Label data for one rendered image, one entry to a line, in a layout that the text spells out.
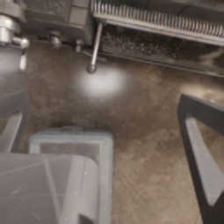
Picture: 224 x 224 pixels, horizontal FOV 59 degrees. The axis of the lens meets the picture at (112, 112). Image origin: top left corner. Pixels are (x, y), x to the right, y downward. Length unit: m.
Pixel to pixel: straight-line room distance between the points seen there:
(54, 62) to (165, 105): 0.85
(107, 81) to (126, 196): 0.88
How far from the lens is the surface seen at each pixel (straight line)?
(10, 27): 0.62
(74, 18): 0.68
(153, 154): 1.55
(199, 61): 1.14
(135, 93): 1.45
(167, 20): 0.77
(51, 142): 1.26
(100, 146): 1.22
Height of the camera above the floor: 1.43
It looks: 83 degrees down
